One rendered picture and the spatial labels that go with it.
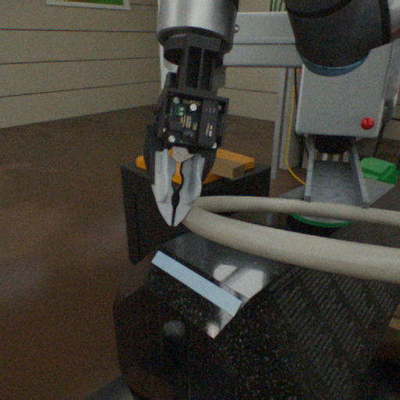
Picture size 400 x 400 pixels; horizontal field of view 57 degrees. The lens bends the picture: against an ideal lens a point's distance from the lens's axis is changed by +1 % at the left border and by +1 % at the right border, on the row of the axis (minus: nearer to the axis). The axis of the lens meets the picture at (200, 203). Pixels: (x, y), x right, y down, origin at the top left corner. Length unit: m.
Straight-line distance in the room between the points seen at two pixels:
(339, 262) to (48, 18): 7.27
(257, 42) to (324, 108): 0.74
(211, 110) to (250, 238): 0.14
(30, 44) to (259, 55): 5.85
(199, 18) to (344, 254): 0.28
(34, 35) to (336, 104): 6.56
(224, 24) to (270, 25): 1.32
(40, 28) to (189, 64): 6.97
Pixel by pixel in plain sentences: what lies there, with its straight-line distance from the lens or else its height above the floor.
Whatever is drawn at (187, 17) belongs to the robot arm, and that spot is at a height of 1.40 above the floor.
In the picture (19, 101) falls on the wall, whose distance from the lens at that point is 7.20.
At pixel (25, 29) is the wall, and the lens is 7.29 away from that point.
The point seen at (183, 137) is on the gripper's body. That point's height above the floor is 1.28.
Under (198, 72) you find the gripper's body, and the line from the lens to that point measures 0.42.
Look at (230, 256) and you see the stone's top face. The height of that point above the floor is 0.83.
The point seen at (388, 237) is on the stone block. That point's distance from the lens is 1.47.
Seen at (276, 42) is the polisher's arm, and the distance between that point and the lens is 1.75.
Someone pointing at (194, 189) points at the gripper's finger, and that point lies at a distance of 0.43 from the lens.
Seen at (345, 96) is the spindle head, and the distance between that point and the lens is 1.09.
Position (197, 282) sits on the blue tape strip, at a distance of 0.97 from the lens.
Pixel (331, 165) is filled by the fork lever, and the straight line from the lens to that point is 1.10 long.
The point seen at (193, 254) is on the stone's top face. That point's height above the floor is 0.83.
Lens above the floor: 1.38
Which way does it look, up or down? 24 degrees down
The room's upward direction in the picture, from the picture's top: straight up
